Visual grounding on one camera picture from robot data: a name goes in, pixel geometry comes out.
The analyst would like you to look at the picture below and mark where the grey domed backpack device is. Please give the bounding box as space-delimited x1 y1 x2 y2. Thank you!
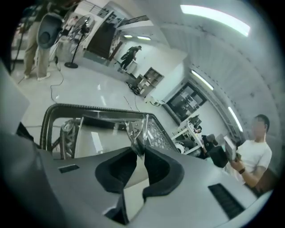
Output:
37 12 64 49

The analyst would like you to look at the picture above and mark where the black cable bundle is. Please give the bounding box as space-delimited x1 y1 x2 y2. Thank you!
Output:
126 82 143 96

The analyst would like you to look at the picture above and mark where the white pedestal cabinet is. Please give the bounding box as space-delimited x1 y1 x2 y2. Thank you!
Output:
127 60 138 77

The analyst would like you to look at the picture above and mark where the white low cabinet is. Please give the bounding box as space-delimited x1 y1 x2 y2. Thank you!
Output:
144 95 167 108

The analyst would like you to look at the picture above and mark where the white round-faced appliance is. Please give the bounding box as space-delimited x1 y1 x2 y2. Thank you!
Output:
174 142 187 155

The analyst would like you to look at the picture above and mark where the white desk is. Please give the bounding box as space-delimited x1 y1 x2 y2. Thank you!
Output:
171 115 207 155

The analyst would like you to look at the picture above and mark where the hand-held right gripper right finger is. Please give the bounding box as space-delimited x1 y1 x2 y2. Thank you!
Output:
142 145 186 202

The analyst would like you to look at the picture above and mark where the wooden cubby shelf unit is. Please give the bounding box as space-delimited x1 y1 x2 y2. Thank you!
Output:
137 66 165 97

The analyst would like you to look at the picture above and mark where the black floor cable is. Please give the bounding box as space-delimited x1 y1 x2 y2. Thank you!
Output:
50 55 65 105

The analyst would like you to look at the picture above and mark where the dark glass double door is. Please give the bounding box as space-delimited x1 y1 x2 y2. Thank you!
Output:
166 81 204 122

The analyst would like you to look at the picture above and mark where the grey mesh basket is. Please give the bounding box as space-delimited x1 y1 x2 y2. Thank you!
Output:
41 102 180 160

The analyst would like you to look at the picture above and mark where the black staircase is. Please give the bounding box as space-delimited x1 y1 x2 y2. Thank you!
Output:
86 15 149 61

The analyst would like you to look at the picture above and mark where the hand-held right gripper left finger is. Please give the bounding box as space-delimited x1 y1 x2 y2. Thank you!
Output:
95 147 138 226

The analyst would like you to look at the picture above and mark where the black pedestal fan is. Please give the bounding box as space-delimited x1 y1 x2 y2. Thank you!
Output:
64 14 96 69

